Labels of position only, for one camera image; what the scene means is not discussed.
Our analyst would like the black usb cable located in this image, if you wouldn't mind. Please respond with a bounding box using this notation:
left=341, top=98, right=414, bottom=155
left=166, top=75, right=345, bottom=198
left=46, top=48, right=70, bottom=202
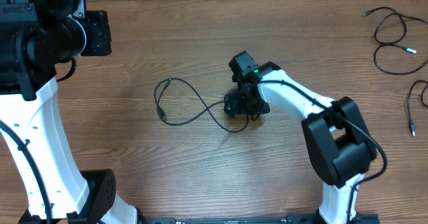
left=406, top=80, right=428, bottom=138
left=153, top=77, right=250, bottom=134

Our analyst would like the black cable silver plug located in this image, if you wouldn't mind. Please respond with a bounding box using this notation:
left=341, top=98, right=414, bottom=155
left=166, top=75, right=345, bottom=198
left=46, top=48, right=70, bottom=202
left=362, top=6, right=427, bottom=76

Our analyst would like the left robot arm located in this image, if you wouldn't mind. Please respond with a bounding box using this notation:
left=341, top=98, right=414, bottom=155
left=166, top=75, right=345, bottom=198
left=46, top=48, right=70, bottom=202
left=1, top=0, right=144, bottom=224

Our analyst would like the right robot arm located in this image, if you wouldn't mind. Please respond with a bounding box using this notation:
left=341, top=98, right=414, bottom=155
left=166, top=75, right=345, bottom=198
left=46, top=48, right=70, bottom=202
left=224, top=51, right=380, bottom=223

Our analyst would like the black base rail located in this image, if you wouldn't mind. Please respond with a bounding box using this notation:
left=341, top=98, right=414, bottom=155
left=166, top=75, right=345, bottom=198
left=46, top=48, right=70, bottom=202
left=143, top=212, right=381, bottom=224

